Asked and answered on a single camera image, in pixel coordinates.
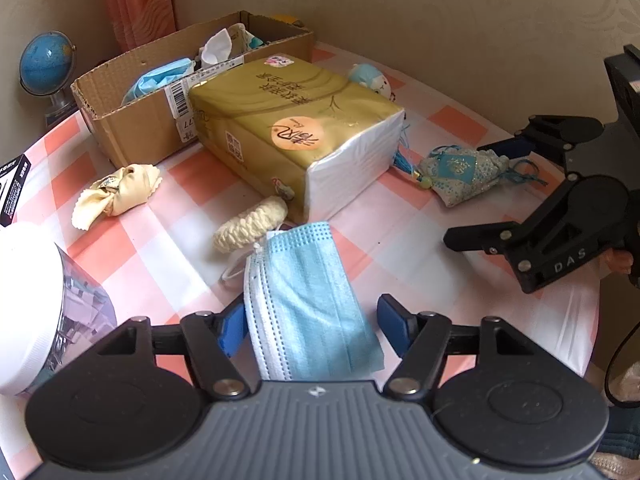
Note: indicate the orange checkered tablecloth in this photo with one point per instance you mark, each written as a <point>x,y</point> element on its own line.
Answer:
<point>425,270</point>

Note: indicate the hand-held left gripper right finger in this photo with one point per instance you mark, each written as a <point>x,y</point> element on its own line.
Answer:
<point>392,322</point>

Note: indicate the yellow toy car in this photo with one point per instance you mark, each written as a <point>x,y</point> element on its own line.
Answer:
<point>289,19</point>

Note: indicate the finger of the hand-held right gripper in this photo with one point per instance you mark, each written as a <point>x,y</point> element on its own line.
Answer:
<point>480,237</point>
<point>510,146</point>

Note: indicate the blue globe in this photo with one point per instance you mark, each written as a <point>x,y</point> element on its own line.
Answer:
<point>45,60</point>

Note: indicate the gold tissue pack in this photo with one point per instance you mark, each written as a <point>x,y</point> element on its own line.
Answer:
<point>280,110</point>

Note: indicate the clear jar with white lid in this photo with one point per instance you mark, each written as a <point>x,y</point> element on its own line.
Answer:
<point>30,300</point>

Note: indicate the cardboard box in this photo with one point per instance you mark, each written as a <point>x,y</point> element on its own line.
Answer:
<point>130,135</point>

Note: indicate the blue patterned sachet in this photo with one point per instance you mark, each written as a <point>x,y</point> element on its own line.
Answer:
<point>460,175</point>

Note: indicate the cream cloth bow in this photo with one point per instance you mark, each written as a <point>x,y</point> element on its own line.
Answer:
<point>125,190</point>

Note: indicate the blue face mask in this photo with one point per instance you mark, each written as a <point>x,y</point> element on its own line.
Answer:
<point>310,300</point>
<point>155,80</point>

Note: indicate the person's right hand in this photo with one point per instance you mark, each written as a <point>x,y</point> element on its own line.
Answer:
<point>619,260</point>

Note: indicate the cream knitted scrunchie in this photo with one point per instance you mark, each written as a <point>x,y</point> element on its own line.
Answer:
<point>250,222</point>

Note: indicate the blue plush toy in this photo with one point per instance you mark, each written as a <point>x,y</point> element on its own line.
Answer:
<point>367,77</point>

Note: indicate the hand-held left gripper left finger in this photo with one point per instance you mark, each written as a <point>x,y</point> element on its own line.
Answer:
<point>232,327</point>

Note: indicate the black and white pen box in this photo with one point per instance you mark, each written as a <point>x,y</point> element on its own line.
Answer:
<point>12,195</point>

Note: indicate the pink patterned curtain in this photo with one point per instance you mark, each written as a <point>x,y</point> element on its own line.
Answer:
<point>140,5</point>

